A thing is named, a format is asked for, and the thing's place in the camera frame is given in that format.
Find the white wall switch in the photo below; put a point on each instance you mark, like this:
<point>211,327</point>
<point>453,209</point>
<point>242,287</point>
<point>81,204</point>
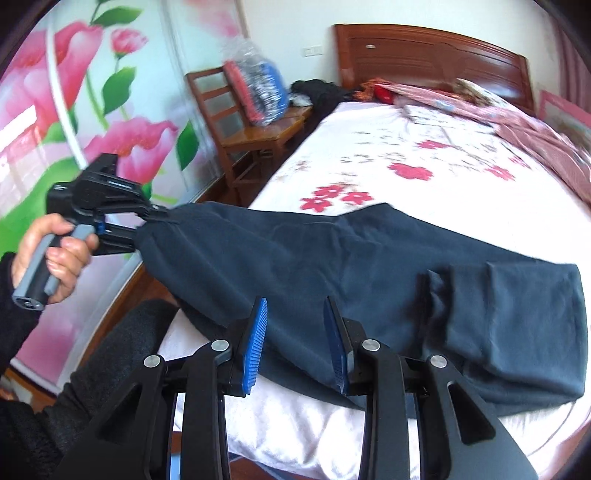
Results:
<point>312,50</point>

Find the pile of dark clothes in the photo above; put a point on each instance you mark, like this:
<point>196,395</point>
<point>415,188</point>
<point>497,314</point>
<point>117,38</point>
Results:
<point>323,92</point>

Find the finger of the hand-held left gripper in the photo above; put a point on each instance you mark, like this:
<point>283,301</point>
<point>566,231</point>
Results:
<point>147,213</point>
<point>117,240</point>

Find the pink curtain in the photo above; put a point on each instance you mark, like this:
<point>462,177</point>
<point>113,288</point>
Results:
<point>582,64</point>

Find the bed with white floral sheet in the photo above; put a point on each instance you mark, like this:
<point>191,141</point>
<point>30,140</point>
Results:
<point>415,152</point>

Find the black pants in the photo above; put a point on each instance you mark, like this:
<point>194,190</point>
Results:
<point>369,263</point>

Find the grey white cloth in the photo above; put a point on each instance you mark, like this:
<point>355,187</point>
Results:
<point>298,99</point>

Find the person's dark fleece clothing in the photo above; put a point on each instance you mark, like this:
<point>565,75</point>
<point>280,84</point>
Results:
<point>92,369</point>

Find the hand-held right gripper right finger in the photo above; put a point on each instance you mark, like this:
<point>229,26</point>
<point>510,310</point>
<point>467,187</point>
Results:
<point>337,353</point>

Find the red patterned quilt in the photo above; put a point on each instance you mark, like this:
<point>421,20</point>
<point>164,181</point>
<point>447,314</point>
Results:
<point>531,129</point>

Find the person's left hand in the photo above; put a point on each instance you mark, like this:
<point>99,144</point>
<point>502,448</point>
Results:
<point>64,265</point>

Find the pink framed cartoon board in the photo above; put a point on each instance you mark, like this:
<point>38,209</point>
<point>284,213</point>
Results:
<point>565,113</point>

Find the wooden headboard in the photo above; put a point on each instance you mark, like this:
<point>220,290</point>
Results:
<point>438,55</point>

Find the pale folded floral cloth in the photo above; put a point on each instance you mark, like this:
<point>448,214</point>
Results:
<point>431,113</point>

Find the red pillow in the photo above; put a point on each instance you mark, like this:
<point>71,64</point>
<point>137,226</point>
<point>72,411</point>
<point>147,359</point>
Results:
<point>387,94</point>

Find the wooden chair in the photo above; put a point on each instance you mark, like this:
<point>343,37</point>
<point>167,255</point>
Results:
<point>258,134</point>

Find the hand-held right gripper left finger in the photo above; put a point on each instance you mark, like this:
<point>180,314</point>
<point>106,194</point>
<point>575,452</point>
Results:
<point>254,351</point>

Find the flower print wardrobe door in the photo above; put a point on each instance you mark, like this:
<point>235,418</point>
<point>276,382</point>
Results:
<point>69,92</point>
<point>203,37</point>

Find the clear plastic bag of clothes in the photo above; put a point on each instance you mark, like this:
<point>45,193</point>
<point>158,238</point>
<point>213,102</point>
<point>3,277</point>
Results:
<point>263,87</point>

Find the floral pillow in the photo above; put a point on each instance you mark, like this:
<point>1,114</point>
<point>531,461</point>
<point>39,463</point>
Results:
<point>478,91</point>

